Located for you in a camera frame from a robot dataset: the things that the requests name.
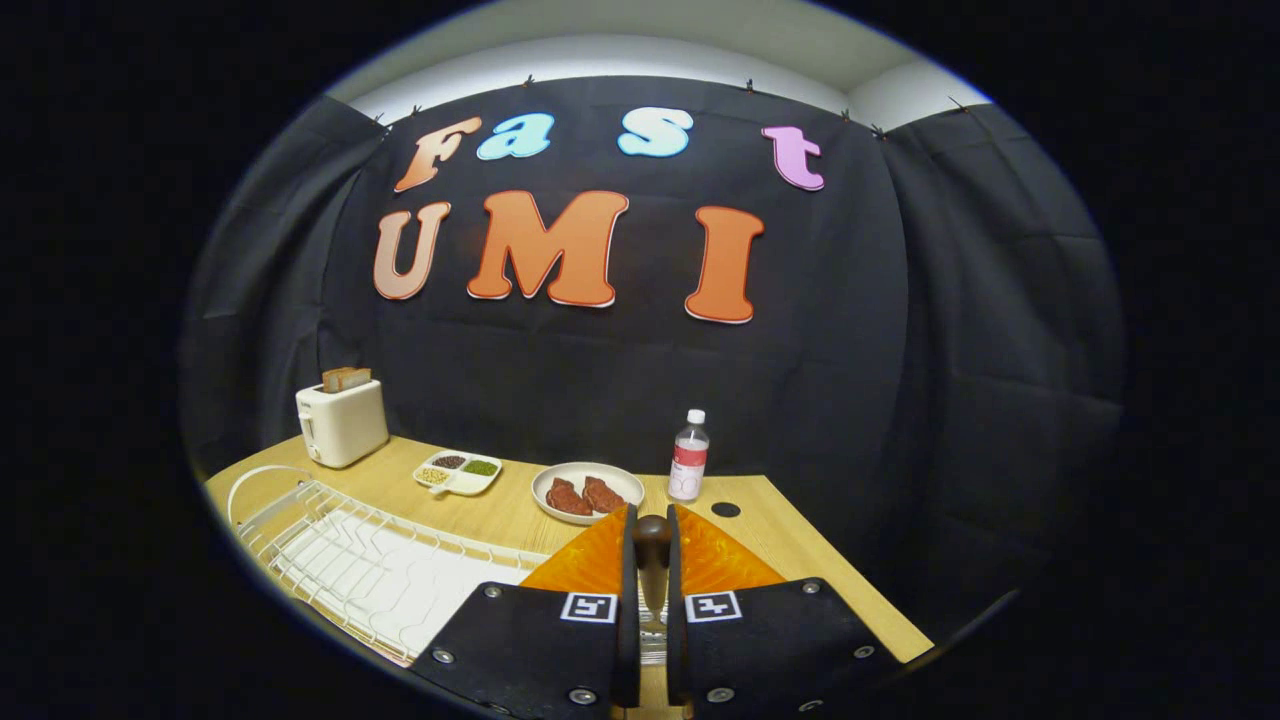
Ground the white divided dish with beans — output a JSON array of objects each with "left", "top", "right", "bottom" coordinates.
[{"left": 413, "top": 450, "right": 503, "bottom": 497}]

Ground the white drain tray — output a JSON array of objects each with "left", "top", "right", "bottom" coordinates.
[{"left": 270, "top": 505, "right": 531, "bottom": 656}]

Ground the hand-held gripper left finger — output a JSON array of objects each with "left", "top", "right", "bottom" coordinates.
[{"left": 410, "top": 503, "right": 641, "bottom": 720}]

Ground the white toaster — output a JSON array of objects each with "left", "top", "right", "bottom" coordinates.
[{"left": 295, "top": 378, "right": 390, "bottom": 469}]

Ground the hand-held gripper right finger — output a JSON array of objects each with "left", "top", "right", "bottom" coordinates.
[{"left": 665, "top": 503, "right": 896, "bottom": 720}]

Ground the clear bottle with red label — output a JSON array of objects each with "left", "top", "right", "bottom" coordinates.
[{"left": 667, "top": 408, "right": 711, "bottom": 503}]

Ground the white plate with meat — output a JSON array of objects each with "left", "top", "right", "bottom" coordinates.
[{"left": 531, "top": 461, "right": 646, "bottom": 527}]

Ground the white wire dish rack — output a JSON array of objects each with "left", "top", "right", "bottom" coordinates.
[{"left": 228, "top": 465, "right": 666, "bottom": 666}]

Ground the wooden handled metal spoon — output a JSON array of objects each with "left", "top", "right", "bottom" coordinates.
[{"left": 632, "top": 515, "right": 673, "bottom": 666}]

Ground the black backdrop cloth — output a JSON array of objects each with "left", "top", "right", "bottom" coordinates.
[{"left": 180, "top": 75, "right": 1126, "bottom": 641}]

